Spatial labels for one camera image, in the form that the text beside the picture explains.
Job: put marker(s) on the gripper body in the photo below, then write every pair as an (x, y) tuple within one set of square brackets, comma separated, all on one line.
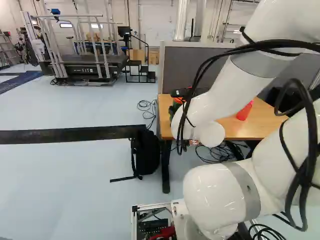
[(181, 92)]

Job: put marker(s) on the green bottle with orange cap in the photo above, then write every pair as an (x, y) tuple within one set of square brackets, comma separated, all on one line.
[(173, 111)]

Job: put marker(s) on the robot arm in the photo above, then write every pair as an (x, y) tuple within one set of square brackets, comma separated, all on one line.
[(237, 87)]

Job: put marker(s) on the grey fabric partition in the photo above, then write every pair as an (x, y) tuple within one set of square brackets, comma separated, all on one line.
[(185, 70)]

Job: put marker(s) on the black step stand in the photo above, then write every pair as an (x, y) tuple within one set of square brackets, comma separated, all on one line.
[(140, 72)]

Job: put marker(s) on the orange cone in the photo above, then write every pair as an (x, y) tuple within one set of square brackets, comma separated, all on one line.
[(244, 112)]

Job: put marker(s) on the black backpack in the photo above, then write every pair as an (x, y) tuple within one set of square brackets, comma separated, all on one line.
[(147, 155)]

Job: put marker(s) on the wooden table with black legs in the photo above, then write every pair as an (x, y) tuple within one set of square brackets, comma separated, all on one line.
[(250, 127)]

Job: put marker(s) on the black treadmill with grey rails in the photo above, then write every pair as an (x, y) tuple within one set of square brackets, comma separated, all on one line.
[(87, 62)]

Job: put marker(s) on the black floor strip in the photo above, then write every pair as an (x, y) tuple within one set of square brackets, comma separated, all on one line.
[(62, 133)]

